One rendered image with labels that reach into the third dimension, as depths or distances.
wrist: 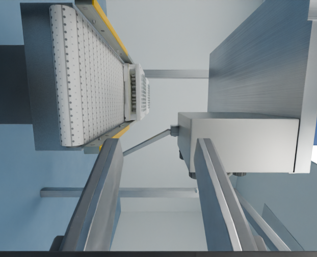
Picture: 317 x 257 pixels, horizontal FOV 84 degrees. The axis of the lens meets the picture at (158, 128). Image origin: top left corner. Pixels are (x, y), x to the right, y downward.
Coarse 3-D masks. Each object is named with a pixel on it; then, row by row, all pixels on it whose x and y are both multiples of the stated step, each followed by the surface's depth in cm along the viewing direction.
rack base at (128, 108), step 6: (126, 66) 74; (126, 72) 74; (132, 72) 83; (126, 78) 74; (126, 84) 75; (126, 90) 75; (126, 96) 76; (126, 102) 76; (126, 108) 76; (132, 108) 83; (126, 114) 77; (126, 120) 77
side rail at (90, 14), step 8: (80, 0) 31; (88, 0) 31; (80, 8) 32; (88, 8) 32; (88, 16) 35; (96, 16) 35; (96, 24) 38; (104, 24) 38; (104, 32) 43; (112, 40) 48; (120, 48) 56; (120, 56) 65; (128, 56) 67
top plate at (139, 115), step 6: (138, 66) 74; (138, 72) 74; (138, 78) 74; (138, 84) 75; (138, 90) 75; (138, 96) 76; (138, 102) 76; (138, 108) 76; (138, 114) 77; (144, 114) 98; (138, 120) 77
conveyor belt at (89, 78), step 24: (72, 24) 32; (72, 48) 32; (96, 48) 43; (72, 72) 33; (96, 72) 43; (120, 72) 69; (72, 96) 33; (96, 96) 43; (120, 96) 69; (72, 120) 34; (96, 120) 43; (120, 120) 69; (72, 144) 34
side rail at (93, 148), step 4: (132, 120) 84; (136, 120) 90; (124, 124) 68; (128, 124) 68; (132, 124) 76; (116, 128) 58; (120, 128) 58; (108, 132) 51; (112, 132) 51; (116, 132) 51; (104, 136) 45; (108, 136) 45; (112, 136) 45; (96, 140) 40; (100, 140) 40; (104, 140) 40; (88, 144) 36; (92, 144) 36; (96, 144) 36; (100, 144) 36; (84, 148) 34; (88, 148) 34; (92, 148) 34; (96, 148) 34; (84, 152) 35; (88, 152) 35; (92, 152) 35; (96, 152) 35
